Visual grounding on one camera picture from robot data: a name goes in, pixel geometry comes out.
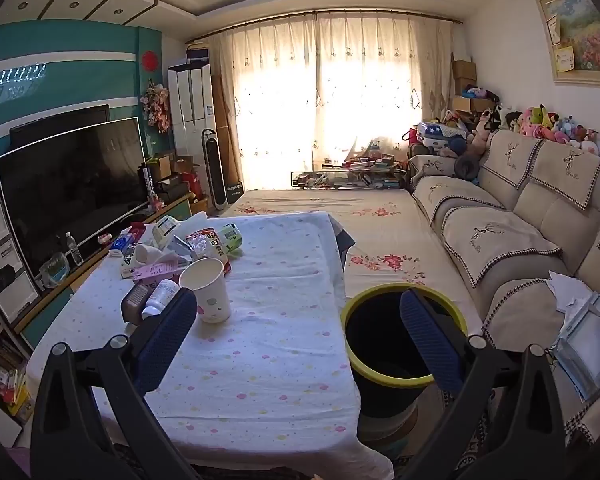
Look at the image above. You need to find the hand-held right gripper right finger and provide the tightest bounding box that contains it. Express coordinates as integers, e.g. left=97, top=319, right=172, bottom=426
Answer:
left=397, top=287, right=567, bottom=480

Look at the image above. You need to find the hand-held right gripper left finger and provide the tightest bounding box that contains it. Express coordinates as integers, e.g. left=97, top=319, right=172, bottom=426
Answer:
left=30, top=286, right=201, bottom=480

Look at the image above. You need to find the white pill bottle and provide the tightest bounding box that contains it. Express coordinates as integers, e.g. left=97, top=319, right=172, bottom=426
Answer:
left=141, top=279, right=181, bottom=319

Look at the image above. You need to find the brown box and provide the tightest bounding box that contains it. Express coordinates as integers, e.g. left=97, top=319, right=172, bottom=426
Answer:
left=120, top=284, right=153, bottom=325

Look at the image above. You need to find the black bin with yellow rim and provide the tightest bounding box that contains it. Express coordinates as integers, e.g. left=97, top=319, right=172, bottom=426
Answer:
left=340, top=284, right=468, bottom=446

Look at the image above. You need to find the white paper cup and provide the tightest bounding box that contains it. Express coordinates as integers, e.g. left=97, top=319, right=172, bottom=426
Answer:
left=179, top=257, right=232, bottom=324

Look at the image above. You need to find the pink packet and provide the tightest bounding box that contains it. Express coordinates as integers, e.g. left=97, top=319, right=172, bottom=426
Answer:
left=132, top=255, right=193, bottom=281

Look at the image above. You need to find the white box with green print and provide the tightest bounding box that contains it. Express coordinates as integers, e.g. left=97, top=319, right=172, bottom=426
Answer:
left=119, top=242, right=153, bottom=279

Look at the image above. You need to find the white tub with label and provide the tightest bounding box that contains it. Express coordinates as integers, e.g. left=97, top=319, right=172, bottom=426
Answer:
left=152, top=215, right=182, bottom=250

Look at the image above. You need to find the green and white drink bottle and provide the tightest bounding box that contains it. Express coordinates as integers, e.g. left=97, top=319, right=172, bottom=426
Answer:
left=215, top=223, right=244, bottom=256

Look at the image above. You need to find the white drawer unit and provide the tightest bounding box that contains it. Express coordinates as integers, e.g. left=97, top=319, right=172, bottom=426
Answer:
left=0, top=200, right=43, bottom=326

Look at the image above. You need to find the clear glass bowl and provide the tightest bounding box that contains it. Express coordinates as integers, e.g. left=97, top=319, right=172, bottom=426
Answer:
left=40, top=254, right=71, bottom=288

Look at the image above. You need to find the row of books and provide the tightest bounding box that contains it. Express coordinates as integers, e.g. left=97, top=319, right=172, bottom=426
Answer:
left=0, top=305, right=33, bottom=376

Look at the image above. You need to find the clear water bottle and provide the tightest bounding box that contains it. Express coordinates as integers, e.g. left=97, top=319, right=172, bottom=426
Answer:
left=66, top=232, right=84, bottom=267

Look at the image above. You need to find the pile of colourful packets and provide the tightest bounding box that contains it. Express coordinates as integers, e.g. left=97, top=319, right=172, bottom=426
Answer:
left=0, top=362, right=35, bottom=423

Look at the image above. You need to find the white floral tablecloth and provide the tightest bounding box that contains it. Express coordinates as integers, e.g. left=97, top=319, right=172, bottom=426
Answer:
left=27, top=210, right=396, bottom=480

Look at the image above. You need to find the large curved television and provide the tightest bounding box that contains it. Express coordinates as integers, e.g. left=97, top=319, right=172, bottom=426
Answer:
left=0, top=116, right=148, bottom=278

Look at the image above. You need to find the cream floral bed sheet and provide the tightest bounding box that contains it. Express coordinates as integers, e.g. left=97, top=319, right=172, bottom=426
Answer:
left=220, top=189, right=486, bottom=331

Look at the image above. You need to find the black tower fan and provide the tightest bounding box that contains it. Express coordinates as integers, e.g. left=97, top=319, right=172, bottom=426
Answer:
left=201, top=129, right=229, bottom=210

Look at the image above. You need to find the black tube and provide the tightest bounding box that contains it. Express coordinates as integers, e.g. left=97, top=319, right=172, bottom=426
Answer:
left=139, top=162, right=156, bottom=201

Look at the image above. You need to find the small cardboard box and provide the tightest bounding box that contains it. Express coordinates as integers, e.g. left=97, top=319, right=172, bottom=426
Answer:
left=150, top=152, right=175, bottom=181

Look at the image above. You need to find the dark round cushion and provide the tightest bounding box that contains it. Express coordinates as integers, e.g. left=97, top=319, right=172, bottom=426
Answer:
left=452, top=152, right=481, bottom=183

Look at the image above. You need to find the cluttered glass coffee table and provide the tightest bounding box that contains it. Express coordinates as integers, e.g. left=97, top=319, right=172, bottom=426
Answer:
left=290, top=152, right=412, bottom=192

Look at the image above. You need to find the beige sofa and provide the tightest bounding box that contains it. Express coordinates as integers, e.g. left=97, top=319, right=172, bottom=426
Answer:
left=407, top=127, right=600, bottom=461

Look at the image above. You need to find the white case with star print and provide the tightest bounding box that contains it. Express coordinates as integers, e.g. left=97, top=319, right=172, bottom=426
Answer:
left=417, top=121, right=468, bottom=153

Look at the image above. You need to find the brown cardboard sheet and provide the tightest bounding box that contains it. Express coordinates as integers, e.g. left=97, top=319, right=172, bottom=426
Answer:
left=211, top=74, right=243, bottom=186

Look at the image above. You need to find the white standing air conditioner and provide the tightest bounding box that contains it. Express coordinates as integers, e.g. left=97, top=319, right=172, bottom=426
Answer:
left=167, top=62, right=218, bottom=161

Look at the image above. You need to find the pile of plush toys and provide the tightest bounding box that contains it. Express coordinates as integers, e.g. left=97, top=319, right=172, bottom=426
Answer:
left=472, top=102, right=600, bottom=157

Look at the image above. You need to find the stack of cardboard boxes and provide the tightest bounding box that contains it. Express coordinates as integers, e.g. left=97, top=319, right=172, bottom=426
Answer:
left=451, top=60, right=501, bottom=115

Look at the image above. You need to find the cream embroidered curtain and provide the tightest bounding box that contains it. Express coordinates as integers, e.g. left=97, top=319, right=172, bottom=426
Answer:
left=215, top=10, right=453, bottom=193

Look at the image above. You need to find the framed flower painting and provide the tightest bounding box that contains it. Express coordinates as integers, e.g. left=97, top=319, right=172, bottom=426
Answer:
left=535, top=0, right=600, bottom=92

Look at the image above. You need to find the artificial flower wall decoration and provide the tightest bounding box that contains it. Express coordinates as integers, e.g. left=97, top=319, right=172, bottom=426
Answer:
left=140, top=79, right=172, bottom=134

